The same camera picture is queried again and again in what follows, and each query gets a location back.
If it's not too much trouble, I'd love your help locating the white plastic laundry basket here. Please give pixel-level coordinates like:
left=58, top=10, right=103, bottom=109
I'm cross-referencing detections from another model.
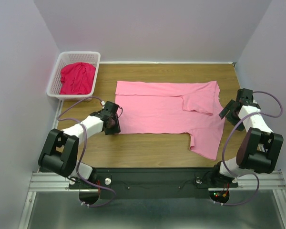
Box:
left=47, top=51, right=101, bottom=101

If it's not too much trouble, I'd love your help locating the aluminium frame rail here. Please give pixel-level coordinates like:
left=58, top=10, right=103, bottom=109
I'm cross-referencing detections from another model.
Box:
left=19, top=100, right=70, bottom=229

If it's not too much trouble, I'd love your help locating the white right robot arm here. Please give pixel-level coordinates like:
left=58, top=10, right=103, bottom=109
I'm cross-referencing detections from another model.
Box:
left=210, top=88, right=284, bottom=186

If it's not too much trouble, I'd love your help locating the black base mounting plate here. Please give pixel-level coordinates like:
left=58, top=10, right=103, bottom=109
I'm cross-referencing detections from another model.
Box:
left=69, top=167, right=239, bottom=200

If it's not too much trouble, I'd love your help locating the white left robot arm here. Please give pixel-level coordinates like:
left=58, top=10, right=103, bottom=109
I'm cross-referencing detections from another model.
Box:
left=38, top=101, right=121, bottom=177

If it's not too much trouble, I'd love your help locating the light pink t shirt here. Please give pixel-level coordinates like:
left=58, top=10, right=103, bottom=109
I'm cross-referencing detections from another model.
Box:
left=115, top=81, right=225, bottom=160

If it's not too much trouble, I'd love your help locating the magenta t shirt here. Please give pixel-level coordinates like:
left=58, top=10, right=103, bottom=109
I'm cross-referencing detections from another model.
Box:
left=60, top=62, right=96, bottom=95

